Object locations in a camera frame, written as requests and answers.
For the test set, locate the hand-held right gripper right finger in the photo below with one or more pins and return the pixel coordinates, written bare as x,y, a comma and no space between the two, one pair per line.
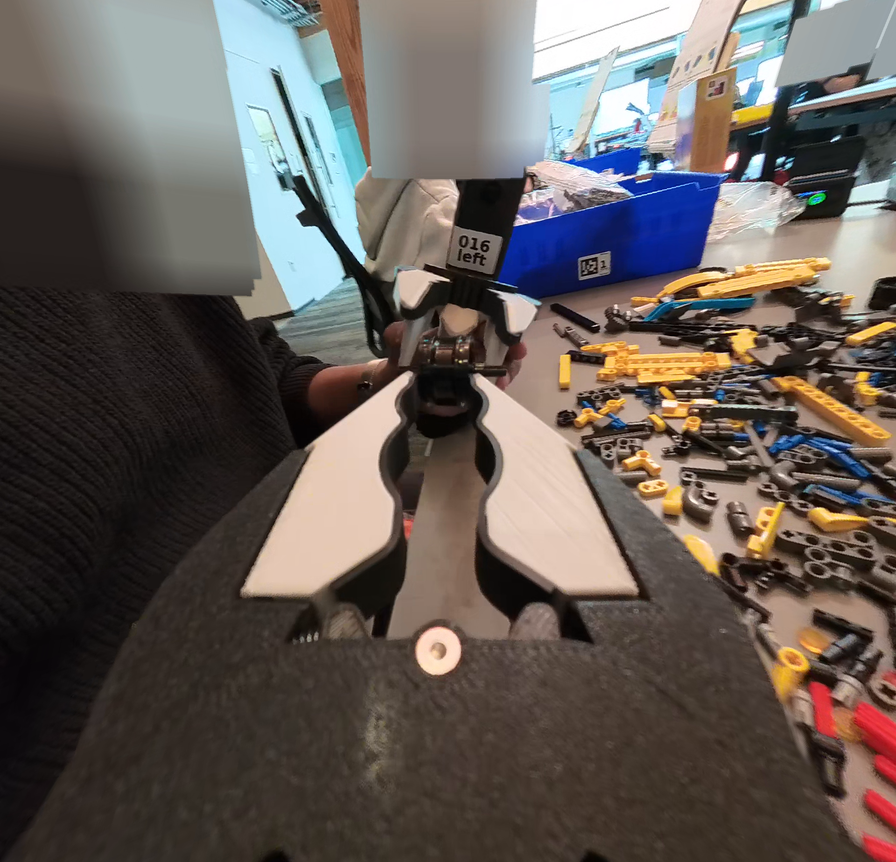
553,519

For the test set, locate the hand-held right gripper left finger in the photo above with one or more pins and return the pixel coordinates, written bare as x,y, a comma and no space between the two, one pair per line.
336,512

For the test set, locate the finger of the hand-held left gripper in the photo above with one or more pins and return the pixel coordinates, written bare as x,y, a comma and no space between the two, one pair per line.
514,316
416,302

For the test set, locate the black toy wheel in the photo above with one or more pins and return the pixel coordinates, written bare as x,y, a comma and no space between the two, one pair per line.
448,355

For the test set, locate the pile of toy building pieces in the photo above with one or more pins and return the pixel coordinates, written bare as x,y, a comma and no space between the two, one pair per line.
700,365

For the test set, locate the person's left forearm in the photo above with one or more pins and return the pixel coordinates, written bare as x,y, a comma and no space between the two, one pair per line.
336,397

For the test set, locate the person's left hand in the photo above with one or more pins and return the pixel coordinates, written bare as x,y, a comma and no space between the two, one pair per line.
395,344

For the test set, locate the grey shock absorber spring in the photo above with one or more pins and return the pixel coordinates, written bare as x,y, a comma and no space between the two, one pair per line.
568,336

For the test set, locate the black beam with holes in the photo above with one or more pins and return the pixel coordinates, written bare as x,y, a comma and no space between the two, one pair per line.
575,317

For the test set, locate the black office chair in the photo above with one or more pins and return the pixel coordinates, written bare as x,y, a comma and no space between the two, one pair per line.
350,260

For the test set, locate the clear plastic bags of parts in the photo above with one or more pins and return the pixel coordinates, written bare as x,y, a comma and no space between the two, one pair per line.
574,183

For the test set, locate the blue storage bin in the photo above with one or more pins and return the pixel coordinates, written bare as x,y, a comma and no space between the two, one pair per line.
630,232

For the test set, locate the purple cardboard box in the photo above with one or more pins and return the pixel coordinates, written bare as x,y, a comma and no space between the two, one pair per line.
710,117

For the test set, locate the white and yellow cardboard box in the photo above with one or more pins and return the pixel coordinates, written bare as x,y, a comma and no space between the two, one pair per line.
689,57

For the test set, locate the crumpled clear plastic bag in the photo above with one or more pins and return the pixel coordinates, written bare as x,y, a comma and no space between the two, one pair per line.
756,208

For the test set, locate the black mini computer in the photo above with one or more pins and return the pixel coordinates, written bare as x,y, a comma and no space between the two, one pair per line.
826,176

